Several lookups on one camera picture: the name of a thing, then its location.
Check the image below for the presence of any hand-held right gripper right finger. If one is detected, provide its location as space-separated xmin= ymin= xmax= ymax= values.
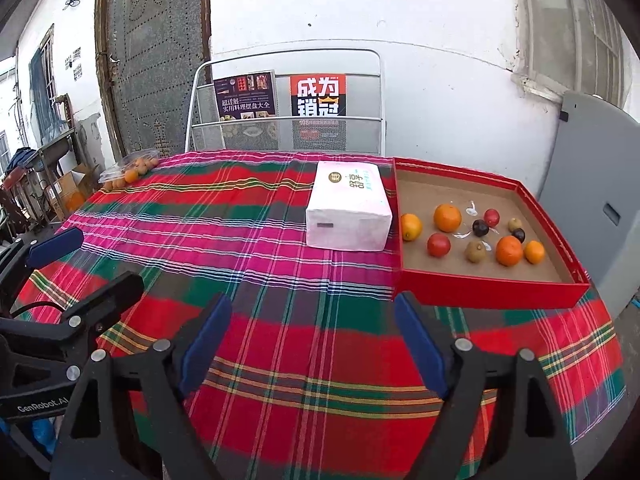
xmin=394 ymin=291 xmax=578 ymax=480

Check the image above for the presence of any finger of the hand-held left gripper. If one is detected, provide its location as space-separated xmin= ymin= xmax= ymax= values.
xmin=0 ymin=227 xmax=85 ymax=313
xmin=0 ymin=271 xmax=146 ymax=357

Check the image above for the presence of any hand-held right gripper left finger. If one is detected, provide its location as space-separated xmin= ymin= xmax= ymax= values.
xmin=51 ymin=292 xmax=233 ymax=480

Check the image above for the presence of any red cardboard box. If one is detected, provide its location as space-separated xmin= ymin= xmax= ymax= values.
xmin=394 ymin=156 xmax=591 ymax=311

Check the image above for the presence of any pile of small brown fruits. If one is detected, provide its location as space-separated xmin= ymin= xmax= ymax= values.
xmin=102 ymin=156 xmax=160 ymax=191

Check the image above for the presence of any blue plastic object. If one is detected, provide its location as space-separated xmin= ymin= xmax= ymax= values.
xmin=30 ymin=417 xmax=56 ymax=456

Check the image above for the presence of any metal workbench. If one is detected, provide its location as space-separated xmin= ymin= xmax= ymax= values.
xmin=30 ymin=130 xmax=86 ymax=221

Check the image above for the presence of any red plaid tablecloth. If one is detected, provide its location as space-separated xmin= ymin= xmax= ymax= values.
xmin=12 ymin=150 xmax=626 ymax=480

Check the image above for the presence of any clear plastic clamshell container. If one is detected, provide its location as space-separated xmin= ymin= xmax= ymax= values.
xmin=98 ymin=147 xmax=161 ymax=183

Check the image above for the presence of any white tissue pack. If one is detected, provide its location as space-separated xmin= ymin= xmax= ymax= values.
xmin=305 ymin=161 xmax=393 ymax=253

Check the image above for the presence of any window with blue curtain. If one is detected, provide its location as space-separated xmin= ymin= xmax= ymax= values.
xmin=27 ymin=25 xmax=56 ymax=121

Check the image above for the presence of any studded metal door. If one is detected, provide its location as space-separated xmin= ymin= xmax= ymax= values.
xmin=95 ymin=0 xmax=212 ymax=158

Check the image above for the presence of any white metal mesh rack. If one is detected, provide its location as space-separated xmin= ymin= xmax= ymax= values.
xmin=185 ymin=49 xmax=387 ymax=156

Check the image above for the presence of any dark purple cookbook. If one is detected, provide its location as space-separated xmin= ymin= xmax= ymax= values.
xmin=213 ymin=71 xmax=277 ymax=150

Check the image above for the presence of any grey plastic door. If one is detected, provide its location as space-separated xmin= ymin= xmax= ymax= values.
xmin=537 ymin=91 xmax=640 ymax=318

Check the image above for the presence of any red and black book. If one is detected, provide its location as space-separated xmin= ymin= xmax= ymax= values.
xmin=290 ymin=74 xmax=347 ymax=151

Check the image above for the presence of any barred window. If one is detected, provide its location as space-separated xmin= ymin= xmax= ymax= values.
xmin=520 ymin=0 xmax=640 ymax=111

